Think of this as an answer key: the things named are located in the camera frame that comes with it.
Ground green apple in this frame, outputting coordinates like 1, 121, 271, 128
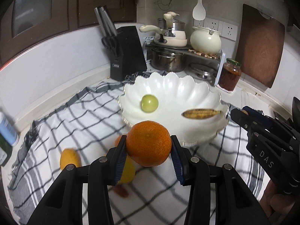
140, 94, 159, 113

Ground metal corner shelf rack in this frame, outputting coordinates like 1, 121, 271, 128
145, 37, 226, 86

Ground steel knife handles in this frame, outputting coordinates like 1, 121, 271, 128
94, 6, 117, 37

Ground brown wooden cutting board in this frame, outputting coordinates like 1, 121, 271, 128
235, 4, 285, 88

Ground steel pot with lid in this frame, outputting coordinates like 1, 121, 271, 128
157, 11, 186, 39

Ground overripe yellow-brown banana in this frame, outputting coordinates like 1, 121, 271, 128
181, 109, 222, 120

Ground large stainless steel pot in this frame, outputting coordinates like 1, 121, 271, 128
151, 48, 186, 73

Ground black knife block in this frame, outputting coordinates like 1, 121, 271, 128
110, 26, 147, 81

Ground yellow lemon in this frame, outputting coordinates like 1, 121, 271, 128
117, 156, 136, 185

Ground checkered white-grey kitchen towel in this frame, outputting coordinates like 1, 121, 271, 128
7, 82, 265, 224

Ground cream ceramic casserole pot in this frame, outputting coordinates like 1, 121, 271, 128
190, 26, 221, 55

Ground brown-red date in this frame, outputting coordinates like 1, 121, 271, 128
112, 184, 129, 198

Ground large orange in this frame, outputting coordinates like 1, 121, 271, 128
114, 135, 122, 147

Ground black-handled scissors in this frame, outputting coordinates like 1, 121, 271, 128
101, 36, 120, 57

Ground small orange mandarin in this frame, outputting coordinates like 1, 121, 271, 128
126, 120, 172, 167

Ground cream saucepan with handle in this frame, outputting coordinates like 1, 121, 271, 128
139, 25, 187, 47

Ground person's right hand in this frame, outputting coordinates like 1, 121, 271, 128
260, 180, 295, 224

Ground white rice spoon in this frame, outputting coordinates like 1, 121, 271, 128
192, 0, 206, 21

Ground dark wooden cabinet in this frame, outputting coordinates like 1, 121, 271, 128
1, 0, 137, 67

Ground white scalloped ceramic bowl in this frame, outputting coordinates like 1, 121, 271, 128
117, 72, 229, 146

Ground steel pot lid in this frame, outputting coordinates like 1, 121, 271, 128
188, 62, 217, 81

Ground glass jar of sauce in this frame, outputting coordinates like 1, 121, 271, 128
219, 58, 242, 92

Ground green dish soap bottle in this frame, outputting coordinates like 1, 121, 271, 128
0, 135, 13, 166

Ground blue pump soap bottle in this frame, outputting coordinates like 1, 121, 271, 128
0, 112, 19, 146

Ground yellow-brown mango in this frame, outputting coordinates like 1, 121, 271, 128
59, 148, 81, 170

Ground white wall power outlets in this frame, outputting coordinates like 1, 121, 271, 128
193, 17, 238, 41

